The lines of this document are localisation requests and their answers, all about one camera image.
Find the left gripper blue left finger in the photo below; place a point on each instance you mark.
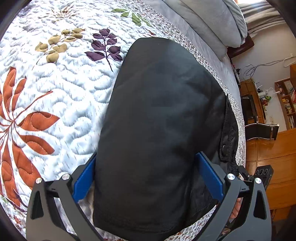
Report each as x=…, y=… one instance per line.
x=71, y=189

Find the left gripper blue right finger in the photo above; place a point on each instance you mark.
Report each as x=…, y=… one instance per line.
x=222, y=188

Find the black quilted pants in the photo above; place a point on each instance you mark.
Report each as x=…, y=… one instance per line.
x=164, y=109

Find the right hand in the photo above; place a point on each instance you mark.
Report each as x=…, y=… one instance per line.
x=236, y=208

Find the black chrome chair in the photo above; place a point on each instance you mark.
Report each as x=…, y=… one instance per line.
x=261, y=130

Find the wooden desk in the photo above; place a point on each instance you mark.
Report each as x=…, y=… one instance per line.
x=250, y=102

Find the folded grey duvet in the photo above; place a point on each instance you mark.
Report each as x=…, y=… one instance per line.
x=162, y=8

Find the dark wooden headboard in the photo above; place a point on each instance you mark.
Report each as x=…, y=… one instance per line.
x=233, y=52

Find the floral quilted bedspread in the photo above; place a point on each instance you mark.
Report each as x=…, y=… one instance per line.
x=59, y=62

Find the top grey pillow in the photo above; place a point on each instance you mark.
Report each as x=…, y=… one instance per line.
x=223, y=19

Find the wall bookshelf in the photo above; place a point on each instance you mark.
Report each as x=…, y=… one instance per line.
x=285, y=91

